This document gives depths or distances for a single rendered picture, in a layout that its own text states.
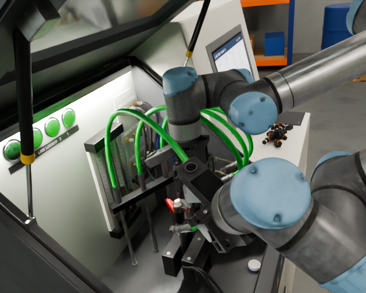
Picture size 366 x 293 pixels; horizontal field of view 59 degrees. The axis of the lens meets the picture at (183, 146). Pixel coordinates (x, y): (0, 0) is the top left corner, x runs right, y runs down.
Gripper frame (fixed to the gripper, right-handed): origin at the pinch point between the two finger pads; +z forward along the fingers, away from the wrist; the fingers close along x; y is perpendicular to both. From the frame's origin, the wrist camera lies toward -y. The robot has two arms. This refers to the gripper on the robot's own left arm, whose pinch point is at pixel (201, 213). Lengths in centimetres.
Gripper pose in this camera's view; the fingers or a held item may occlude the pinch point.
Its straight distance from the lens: 67.9
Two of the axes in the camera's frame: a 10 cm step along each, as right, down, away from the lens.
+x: 8.1, -5.1, 2.9
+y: 5.7, 8.0, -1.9
